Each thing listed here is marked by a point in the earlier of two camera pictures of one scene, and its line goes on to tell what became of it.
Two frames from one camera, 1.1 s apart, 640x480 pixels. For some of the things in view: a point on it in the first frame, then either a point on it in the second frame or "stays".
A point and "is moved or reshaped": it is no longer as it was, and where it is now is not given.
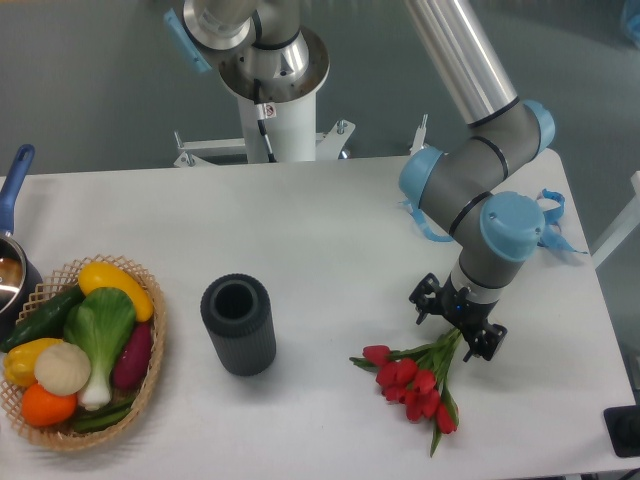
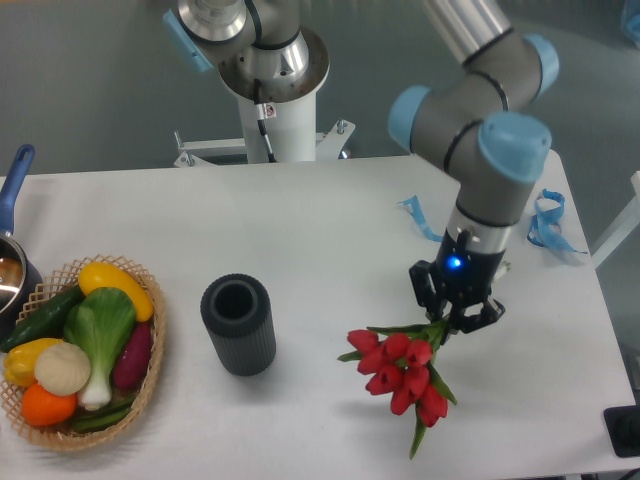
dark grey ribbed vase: x=236 y=309 stays
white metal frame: x=630 y=221 stays
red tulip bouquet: x=414 y=376 is moved or reshaped
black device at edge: x=623 y=426 stays
